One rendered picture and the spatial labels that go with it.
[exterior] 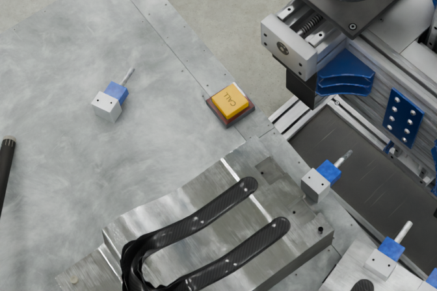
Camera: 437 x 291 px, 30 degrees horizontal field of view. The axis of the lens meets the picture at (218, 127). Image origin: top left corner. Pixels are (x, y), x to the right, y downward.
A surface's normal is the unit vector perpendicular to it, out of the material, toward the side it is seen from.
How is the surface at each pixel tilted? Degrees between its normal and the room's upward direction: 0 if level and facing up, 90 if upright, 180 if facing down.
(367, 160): 0
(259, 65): 0
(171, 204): 23
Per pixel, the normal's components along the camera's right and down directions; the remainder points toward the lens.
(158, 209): 0.32, -0.64
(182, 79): -0.07, -0.44
